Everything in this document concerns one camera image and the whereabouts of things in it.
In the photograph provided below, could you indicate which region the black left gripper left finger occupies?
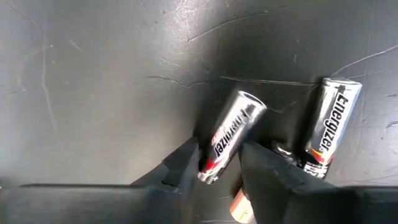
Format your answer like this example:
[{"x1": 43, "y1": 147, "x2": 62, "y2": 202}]
[{"x1": 0, "y1": 136, "x2": 200, "y2": 224}]

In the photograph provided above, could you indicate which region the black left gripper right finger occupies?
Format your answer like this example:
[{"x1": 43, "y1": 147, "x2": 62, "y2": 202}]
[{"x1": 239, "y1": 139, "x2": 398, "y2": 224}]

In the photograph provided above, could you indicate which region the Energizer AA battery silver black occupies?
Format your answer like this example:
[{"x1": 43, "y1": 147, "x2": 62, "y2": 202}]
[
  {"x1": 298, "y1": 77, "x2": 363, "y2": 180},
  {"x1": 196, "y1": 90, "x2": 267, "y2": 185}
]

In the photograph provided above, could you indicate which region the Duracell AA battery copper black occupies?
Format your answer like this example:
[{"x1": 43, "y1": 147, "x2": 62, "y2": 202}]
[{"x1": 229, "y1": 140, "x2": 295, "y2": 224}]

